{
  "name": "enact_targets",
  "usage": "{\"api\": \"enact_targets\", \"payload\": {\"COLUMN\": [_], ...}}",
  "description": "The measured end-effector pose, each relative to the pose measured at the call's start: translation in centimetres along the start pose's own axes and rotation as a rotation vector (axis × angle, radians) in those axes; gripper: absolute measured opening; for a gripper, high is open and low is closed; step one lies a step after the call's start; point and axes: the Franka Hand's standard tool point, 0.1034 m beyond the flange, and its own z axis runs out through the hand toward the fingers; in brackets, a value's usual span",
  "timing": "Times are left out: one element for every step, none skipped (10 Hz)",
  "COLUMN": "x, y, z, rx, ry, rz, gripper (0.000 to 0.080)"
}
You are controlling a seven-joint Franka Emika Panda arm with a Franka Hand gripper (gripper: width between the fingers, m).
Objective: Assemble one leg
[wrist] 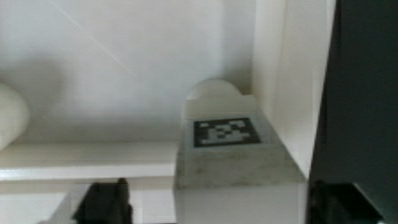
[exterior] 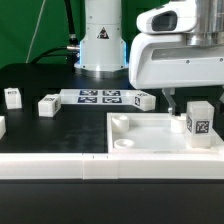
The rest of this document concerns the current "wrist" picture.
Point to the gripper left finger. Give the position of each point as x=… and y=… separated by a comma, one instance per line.
x=105, y=208

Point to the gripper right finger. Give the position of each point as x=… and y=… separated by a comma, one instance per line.
x=340, y=205

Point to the white table leg with tag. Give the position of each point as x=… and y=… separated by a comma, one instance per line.
x=239, y=179

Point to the white square table top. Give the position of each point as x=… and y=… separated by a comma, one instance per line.
x=105, y=61

